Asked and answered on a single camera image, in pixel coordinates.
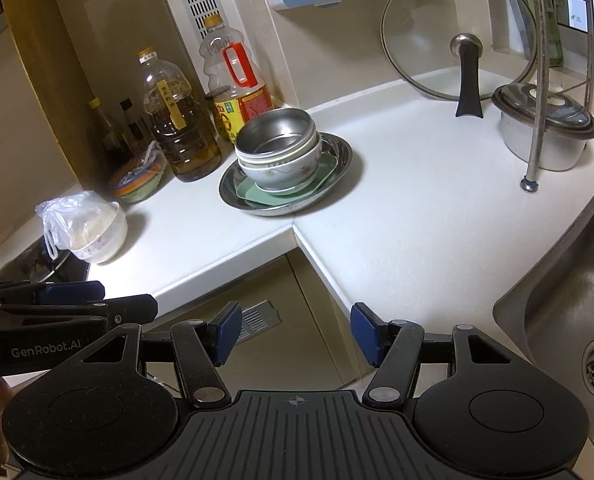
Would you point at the black gas stove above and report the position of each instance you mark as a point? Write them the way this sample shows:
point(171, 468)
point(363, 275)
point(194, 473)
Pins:
point(32, 265)

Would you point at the stainless steel bowl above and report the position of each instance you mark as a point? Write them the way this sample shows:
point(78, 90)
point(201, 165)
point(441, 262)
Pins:
point(297, 130)

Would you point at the striped bowl under plastic wrap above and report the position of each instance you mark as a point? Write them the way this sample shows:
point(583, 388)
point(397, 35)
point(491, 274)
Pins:
point(137, 185)

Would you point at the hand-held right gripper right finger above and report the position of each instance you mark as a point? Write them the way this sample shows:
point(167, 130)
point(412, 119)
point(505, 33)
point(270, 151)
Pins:
point(367, 332)

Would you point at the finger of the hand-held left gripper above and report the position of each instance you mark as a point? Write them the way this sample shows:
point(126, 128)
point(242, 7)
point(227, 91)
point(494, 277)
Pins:
point(74, 291)
point(132, 307)

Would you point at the large cooking oil bottle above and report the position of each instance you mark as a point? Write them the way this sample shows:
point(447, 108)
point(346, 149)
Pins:
point(187, 145)

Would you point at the beige base cabinet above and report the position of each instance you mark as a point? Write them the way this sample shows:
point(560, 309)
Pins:
point(307, 310)

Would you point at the white bowl with food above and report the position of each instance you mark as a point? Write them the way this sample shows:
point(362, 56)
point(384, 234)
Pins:
point(112, 245)

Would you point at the steel pot with lid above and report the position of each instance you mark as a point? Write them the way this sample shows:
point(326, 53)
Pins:
point(567, 150)

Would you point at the white floral bowl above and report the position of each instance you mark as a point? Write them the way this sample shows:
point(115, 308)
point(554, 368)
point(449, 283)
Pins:
point(287, 177)

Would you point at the grey vent grille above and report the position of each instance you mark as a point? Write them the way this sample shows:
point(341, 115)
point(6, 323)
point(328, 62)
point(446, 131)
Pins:
point(262, 317)

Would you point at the green cutting board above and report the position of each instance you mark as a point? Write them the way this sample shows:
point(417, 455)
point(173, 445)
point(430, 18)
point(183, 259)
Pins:
point(556, 35)

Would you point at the metal dish rack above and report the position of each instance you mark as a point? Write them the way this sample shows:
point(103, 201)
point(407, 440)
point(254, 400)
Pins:
point(539, 125)

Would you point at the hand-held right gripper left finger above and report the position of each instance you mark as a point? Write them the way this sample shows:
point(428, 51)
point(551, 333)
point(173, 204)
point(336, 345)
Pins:
point(229, 330)

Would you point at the green square plate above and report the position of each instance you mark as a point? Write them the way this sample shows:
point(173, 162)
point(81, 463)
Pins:
point(262, 199)

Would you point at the stainless steel sink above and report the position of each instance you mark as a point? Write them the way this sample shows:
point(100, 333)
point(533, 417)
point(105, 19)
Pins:
point(567, 310)

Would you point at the round stainless steel plate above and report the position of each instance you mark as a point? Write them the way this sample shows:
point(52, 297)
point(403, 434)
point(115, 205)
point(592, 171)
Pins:
point(342, 160)

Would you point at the yellow-capped bottle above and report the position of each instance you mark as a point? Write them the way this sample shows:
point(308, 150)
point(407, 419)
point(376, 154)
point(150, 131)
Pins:
point(107, 135)

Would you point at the bowl in plastic bag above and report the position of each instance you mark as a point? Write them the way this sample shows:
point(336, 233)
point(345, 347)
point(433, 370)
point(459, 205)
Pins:
point(67, 220)

